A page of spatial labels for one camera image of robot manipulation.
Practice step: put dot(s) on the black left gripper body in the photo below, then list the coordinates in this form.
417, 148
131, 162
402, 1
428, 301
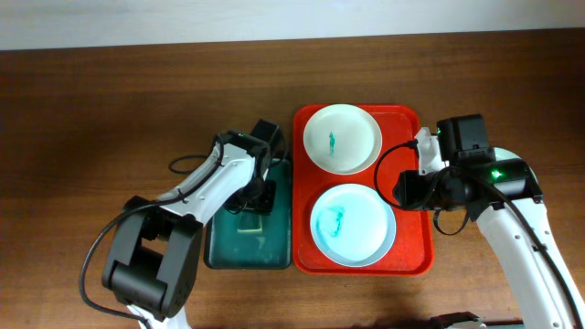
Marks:
259, 197

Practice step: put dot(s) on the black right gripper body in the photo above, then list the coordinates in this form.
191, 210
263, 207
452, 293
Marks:
424, 192

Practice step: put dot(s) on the white plate with green stain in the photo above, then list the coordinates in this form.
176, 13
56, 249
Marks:
342, 139

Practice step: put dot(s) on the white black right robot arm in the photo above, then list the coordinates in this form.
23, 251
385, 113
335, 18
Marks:
459, 170

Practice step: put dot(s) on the dark green water tray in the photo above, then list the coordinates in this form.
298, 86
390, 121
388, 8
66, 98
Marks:
226, 249

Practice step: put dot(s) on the pale green plate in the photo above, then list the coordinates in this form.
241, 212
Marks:
514, 155

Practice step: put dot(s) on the yellow green sponge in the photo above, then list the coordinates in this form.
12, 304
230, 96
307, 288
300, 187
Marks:
250, 223

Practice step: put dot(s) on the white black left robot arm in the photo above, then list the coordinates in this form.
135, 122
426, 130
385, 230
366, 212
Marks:
151, 267

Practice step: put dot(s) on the light blue plate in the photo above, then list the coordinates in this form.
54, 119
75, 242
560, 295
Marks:
352, 226

